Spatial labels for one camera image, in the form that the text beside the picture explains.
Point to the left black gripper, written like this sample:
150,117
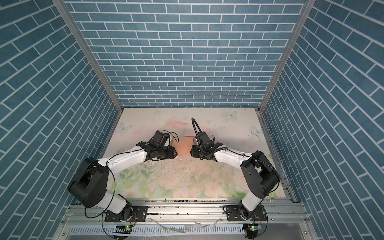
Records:
172,154

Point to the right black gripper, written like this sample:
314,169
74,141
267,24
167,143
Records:
193,151

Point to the pink cardboard paper box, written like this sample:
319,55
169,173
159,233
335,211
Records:
183,145

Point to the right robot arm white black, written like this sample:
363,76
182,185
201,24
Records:
261,177

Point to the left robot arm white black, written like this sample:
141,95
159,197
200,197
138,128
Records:
90,181

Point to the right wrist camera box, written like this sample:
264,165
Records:
204,140

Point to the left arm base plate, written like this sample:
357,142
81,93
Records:
129,214

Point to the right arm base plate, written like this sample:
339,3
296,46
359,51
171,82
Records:
235,213

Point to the aluminium front rail frame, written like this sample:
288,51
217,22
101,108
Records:
274,220

